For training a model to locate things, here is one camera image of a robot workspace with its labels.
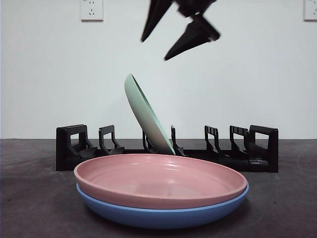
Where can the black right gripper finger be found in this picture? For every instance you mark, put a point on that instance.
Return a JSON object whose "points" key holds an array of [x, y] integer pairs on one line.
{"points": [[193, 37], [154, 17]]}

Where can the green plate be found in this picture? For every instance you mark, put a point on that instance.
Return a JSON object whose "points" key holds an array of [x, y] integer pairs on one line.
{"points": [[146, 116]]}

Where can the pink plate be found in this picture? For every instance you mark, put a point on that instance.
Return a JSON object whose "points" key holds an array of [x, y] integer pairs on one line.
{"points": [[158, 178]]}

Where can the blue plate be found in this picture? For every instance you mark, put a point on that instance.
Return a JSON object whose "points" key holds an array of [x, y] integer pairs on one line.
{"points": [[161, 218]]}

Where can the black dish rack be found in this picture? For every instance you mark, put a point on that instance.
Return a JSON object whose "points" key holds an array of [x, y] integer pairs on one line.
{"points": [[270, 148]]}

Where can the white wall socket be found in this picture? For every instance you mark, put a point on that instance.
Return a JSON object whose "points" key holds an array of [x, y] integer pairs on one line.
{"points": [[310, 11], [91, 11]]}

